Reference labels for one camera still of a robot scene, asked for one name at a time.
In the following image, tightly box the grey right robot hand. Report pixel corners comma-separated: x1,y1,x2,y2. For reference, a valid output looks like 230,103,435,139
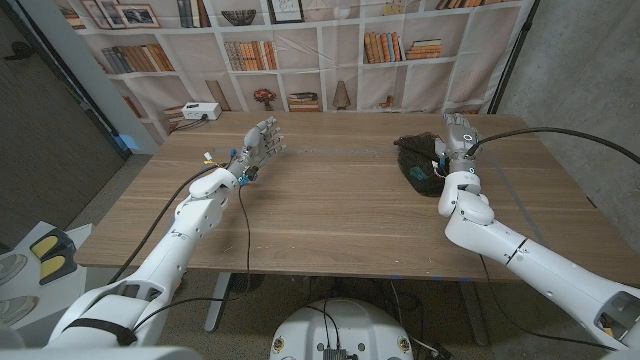
433,112,481,176

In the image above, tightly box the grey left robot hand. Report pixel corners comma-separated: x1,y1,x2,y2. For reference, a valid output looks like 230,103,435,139
228,115,287,184

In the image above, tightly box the black mesh netting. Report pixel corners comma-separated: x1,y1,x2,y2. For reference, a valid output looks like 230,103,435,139
393,131,450,198

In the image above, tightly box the white power strip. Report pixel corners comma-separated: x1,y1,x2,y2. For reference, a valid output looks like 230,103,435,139
180,102,223,122

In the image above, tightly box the black backdrop stand pole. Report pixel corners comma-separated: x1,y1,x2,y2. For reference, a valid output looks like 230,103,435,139
487,0,541,115

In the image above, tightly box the printed bookshelf backdrop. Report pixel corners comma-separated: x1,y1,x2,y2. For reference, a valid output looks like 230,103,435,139
52,0,539,144

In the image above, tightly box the dark round floor object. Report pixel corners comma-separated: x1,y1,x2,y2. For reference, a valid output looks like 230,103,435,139
232,273,266,294

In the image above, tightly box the white table leg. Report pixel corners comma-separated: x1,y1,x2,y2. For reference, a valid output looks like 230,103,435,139
204,272,234,334

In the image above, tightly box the grey table leg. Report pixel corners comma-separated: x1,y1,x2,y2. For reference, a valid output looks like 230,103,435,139
457,279,490,347

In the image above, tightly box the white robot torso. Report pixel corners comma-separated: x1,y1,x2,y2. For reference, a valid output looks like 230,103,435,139
269,298,415,360

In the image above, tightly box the dark perforated partition panel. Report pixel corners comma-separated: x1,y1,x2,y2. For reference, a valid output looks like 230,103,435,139
0,0,132,249

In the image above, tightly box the black and yellow foot pedal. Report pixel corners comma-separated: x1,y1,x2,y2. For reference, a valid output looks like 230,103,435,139
28,227,79,286

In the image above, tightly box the white floor platform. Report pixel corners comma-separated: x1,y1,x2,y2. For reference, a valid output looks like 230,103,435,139
0,221,94,334

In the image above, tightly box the grey sneaker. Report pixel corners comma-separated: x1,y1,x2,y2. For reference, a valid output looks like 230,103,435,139
0,253,29,287

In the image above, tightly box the black power strip cable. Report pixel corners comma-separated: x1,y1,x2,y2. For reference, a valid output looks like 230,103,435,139
174,117,209,132

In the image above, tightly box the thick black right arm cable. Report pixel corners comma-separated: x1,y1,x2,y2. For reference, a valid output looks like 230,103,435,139
464,126,640,166

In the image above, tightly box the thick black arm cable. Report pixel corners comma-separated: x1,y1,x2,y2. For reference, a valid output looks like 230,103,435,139
464,126,640,166
107,162,229,286

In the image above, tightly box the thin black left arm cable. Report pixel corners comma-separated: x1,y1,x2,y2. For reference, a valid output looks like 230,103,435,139
130,184,252,334

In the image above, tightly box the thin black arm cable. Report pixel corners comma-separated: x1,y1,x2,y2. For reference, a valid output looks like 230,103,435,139
478,254,616,351
130,184,252,334

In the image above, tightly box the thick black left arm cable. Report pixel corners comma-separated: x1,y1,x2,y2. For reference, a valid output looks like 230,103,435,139
107,162,229,286

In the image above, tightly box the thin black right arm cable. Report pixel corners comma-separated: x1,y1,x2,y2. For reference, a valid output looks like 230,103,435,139
478,254,616,351

